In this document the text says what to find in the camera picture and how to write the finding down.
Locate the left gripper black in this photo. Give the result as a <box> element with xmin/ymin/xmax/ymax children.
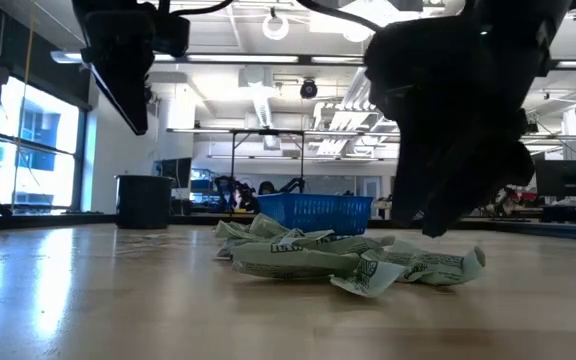
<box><xmin>71</xmin><ymin>0</ymin><xmax>158</xmax><ymax>136</ymax></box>

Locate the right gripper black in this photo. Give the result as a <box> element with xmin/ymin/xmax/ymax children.
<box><xmin>391</xmin><ymin>13</ymin><xmax>545</xmax><ymax>239</ymax></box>

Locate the green white sweetener packet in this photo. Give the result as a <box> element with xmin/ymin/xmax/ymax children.
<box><xmin>212</xmin><ymin>219</ymin><xmax>252</xmax><ymax>260</ymax></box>
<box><xmin>247</xmin><ymin>213</ymin><xmax>293</xmax><ymax>240</ymax></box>
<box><xmin>329</xmin><ymin>258</ymin><xmax>410</xmax><ymax>299</ymax></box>
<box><xmin>396</xmin><ymin>244</ymin><xmax>487</xmax><ymax>287</ymax></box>
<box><xmin>230</xmin><ymin>241</ymin><xmax>362</xmax><ymax>282</ymax></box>
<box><xmin>277</xmin><ymin>228</ymin><xmax>395</xmax><ymax>257</ymax></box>

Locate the long ceiling tube light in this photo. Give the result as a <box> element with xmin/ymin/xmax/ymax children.
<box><xmin>310</xmin><ymin>54</ymin><xmax>367</xmax><ymax>65</ymax></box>
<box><xmin>50</xmin><ymin>49</ymin><xmax>300</xmax><ymax>65</ymax></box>

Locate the black computer monitor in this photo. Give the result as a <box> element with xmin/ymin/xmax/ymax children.
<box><xmin>534</xmin><ymin>159</ymin><xmax>576</xmax><ymax>199</ymax></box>
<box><xmin>160</xmin><ymin>156</ymin><xmax>194</xmax><ymax>190</ymax></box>

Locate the large glass window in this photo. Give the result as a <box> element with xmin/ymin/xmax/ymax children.
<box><xmin>0</xmin><ymin>74</ymin><xmax>87</xmax><ymax>214</ymax></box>

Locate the black cup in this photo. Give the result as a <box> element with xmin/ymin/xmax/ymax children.
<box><xmin>114</xmin><ymin>174</ymin><xmax>176</xmax><ymax>231</ymax></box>

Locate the blue plastic basket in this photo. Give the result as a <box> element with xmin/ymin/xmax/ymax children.
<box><xmin>256</xmin><ymin>193</ymin><xmax>375</xmax><ymax>237</ymax></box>

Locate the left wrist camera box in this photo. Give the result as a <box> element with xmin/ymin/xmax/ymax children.
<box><xmin>151</xmin><ymin>13</ymin><xmax>192</xmax><ymax>58</ymax></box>

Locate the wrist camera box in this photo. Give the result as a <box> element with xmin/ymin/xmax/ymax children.
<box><xmin>363</xmin><ymin>22</ymin><xmax>422</xmax><ymax>124</ymax></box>
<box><xmin>151</xmin><ymin>13</ymin><xmax>192</xmax><ymax>58</ymax></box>

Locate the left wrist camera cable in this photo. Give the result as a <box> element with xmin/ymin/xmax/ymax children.
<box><xmin>166</xmin><ymin>0</ymin><xmax>235</xmax><ymax>17</ymax></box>

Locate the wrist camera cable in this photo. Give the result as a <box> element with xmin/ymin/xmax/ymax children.
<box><xmin>166</xmin><ymin>0</ymin><xmax>235</xmax><ymax>17</ymax></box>
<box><xmin>295</xmin><ymin>0</ymin><xmax>385</xmax><ymax>33</ymax></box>

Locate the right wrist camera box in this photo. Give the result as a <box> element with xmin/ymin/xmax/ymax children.
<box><xmin>363</xmin><ymin>22</ymin><xmax>422</xmax><ymax>124</ymax></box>

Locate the white air duct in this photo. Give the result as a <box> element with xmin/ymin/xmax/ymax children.
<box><xmin>251</xmin><ymin>93</ymin><xmax>275</xmax><ymax>130</ymax></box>

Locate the background black rig frame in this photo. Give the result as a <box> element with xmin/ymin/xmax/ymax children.
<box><xmin>228</xmin><ymin>128</ymin><xmax>306</xmax><ymax>199</ymax></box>

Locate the white ring lamp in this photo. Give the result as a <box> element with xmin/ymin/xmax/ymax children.
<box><xmin>261</xmin><ymin>10</ymin><xmax>291</xmax><ymax>42</ymax></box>

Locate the black dome camera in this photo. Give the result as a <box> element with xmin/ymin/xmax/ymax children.
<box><xmin>299</xmin><ymin>78</ymin><xmax>320</xmax><ymax>101</ymax></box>

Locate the black aluminium table frame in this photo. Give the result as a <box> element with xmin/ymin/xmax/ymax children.
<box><xmin>0</xmin><ymin>183</ymin><xmax>576</xmax><ymax>244</ymax></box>

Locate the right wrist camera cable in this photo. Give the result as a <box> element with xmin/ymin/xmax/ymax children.
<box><xmin>295</xmin><ymin>0</ymin><xmax>385</xmax><ymax>33</ymax></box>

